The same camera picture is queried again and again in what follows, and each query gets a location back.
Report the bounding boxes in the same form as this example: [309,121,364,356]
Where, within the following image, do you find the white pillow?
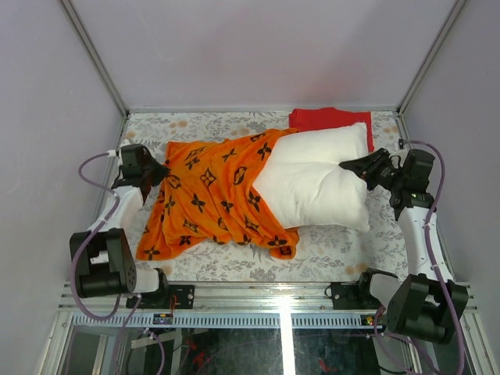
[252,122,370,232]

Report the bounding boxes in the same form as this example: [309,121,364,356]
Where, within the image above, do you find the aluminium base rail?
[58,280,476,329]

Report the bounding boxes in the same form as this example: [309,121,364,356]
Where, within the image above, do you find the orange patterned pillowcase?
[136,129,299,261]

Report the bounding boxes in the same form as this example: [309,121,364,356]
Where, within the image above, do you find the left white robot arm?
[70,144,171,309]

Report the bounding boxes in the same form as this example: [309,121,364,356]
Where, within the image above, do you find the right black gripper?
[341,148,407,192]

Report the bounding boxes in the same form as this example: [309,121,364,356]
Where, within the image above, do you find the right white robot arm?
[330,148,469,345]

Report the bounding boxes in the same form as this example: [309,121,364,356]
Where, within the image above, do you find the red folded cloth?
[288,107,374,152]

